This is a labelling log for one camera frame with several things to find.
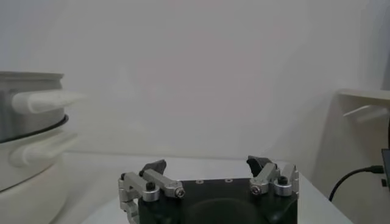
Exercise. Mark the white side desk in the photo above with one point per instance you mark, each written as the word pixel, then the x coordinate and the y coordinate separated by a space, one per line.
pixel 350 146

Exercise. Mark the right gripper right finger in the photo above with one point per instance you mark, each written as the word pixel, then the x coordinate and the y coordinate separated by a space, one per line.
pixel 263 179

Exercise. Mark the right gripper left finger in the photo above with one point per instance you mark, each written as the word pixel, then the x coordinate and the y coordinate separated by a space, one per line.
pixel 164 184

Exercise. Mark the cream electric cooker base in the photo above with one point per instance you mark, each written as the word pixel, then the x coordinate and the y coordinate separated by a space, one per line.
pixel 18 176

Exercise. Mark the black power adapter brick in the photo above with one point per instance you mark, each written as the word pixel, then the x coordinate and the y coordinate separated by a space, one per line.
pixel 386 167

